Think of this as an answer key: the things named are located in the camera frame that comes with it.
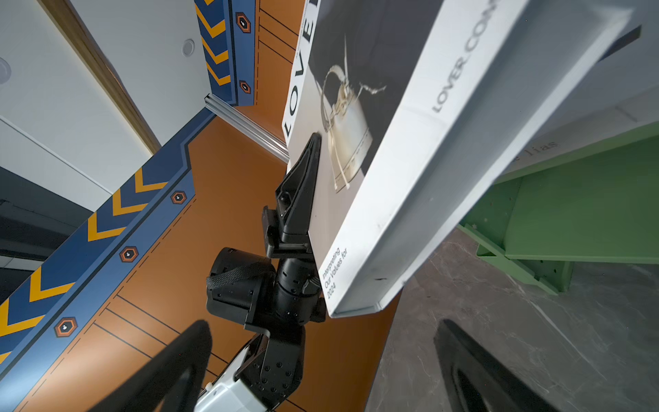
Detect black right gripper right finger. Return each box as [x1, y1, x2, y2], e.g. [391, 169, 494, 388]
[434, 319, 557, 412]

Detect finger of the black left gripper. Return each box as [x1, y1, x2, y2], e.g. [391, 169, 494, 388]
[276, 133, 322, 222]

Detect green wooden two-tier shelf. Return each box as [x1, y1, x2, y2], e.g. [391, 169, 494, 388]
[458, 124, 658, 295]

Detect white LOVER book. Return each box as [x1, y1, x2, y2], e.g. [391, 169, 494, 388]
[281, 1, 640, 318]

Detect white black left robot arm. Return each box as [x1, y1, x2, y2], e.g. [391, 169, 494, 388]
[195, 133, 326, 411]

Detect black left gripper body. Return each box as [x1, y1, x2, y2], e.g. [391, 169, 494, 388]
[262, 207, 313, 259]

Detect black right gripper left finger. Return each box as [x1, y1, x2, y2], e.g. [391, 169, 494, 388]
[91, 320, 212, 411]

